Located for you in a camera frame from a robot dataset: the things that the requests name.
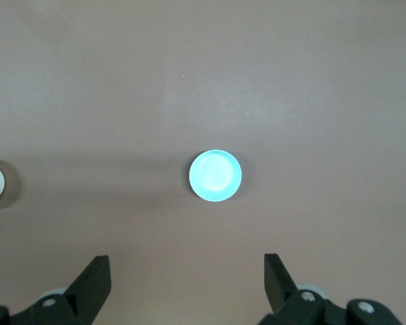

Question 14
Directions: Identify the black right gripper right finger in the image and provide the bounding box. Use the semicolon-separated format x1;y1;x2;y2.
262;253;403;325

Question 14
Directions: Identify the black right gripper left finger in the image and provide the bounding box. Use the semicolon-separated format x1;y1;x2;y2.
0;255;112;325

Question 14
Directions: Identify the light blue bowl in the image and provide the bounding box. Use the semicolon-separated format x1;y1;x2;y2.
188;149;243;203

